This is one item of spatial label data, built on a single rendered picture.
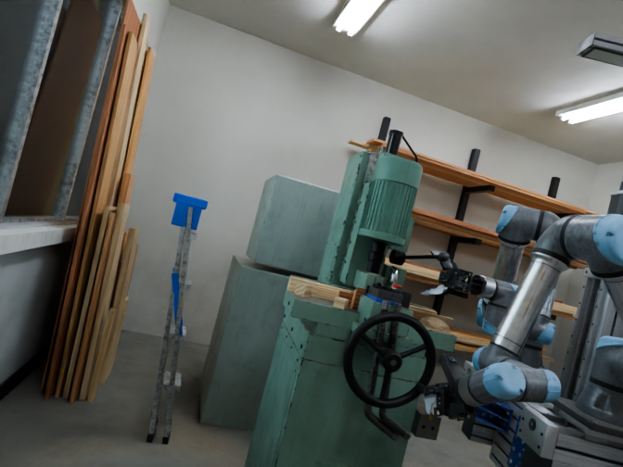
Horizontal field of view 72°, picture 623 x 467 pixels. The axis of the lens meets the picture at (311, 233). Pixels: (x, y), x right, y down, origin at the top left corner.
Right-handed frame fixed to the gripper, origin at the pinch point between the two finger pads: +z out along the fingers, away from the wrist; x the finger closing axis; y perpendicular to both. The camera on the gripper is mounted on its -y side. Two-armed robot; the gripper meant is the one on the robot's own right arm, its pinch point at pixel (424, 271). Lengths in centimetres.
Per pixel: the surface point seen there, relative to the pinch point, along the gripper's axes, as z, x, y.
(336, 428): 16, 58, -3
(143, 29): 147, -103, -127
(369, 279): 14.5, 7.3, -11.6
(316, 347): 30.3, 33.4, -1.5
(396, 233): 10.2, -11.2, -7.4
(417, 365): -6.4, 32.1, -1.4
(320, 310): 32.2, 21.5, -0.9
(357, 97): -13, -154, -237
